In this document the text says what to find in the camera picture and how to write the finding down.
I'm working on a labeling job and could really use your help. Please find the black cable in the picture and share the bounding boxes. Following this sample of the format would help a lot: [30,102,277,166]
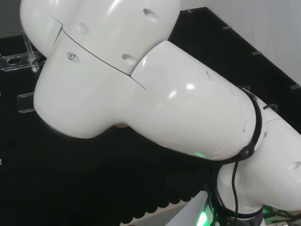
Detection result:
[204,160,264,226]

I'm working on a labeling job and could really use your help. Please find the black bench cloth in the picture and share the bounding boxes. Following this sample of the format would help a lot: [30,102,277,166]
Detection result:
[0,7,301,226]

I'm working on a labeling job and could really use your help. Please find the clear funnel stand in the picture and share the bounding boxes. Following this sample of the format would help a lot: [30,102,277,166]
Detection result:
[0,29,47,114]

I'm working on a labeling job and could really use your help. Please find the black arm strap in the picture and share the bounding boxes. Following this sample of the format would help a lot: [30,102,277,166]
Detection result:
[237,86,278,163]

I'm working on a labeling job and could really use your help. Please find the pale board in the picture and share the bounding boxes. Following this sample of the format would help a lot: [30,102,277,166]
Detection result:
[121,190,209,226]

